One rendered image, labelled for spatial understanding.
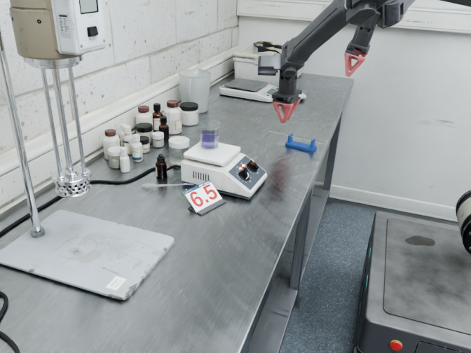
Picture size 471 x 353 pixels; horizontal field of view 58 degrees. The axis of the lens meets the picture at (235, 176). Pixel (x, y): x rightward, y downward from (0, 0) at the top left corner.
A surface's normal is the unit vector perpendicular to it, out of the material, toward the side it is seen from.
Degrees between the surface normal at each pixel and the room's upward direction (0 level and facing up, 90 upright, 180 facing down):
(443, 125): 90
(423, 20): 90
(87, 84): 90
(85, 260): 0
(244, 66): 93
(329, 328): 0
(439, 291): 0
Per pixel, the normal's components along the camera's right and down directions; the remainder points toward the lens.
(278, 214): 0.04, -0.89
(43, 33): 0.23, 0.44
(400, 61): -0.33, 0.41
